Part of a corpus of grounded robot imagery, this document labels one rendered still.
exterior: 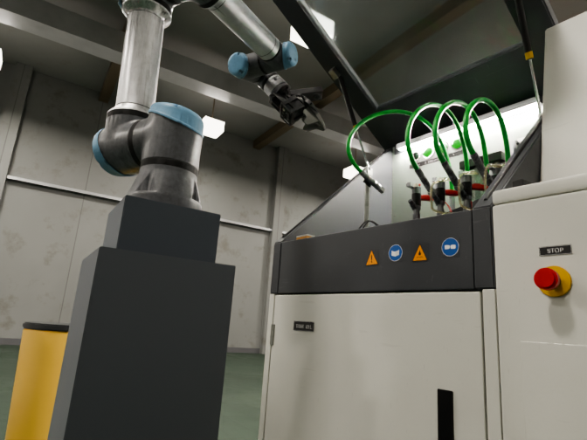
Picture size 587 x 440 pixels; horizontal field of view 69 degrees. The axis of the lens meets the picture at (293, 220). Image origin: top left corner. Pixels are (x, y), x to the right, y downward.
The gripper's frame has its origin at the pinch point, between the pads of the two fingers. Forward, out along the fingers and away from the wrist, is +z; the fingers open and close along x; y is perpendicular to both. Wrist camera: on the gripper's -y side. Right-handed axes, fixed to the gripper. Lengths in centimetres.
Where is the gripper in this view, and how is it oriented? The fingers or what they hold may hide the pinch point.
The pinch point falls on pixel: (323, 126)
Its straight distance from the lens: 142.1
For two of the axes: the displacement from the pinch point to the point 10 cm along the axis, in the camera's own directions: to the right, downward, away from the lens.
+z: 6.4, 7.0, -3.0
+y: -7.6, 5.5, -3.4
